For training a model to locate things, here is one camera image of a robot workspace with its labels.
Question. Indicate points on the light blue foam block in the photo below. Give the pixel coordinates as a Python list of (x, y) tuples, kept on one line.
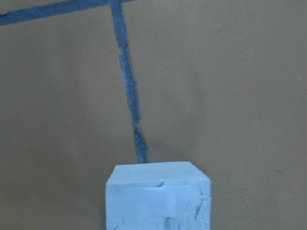
[(158, 196)]

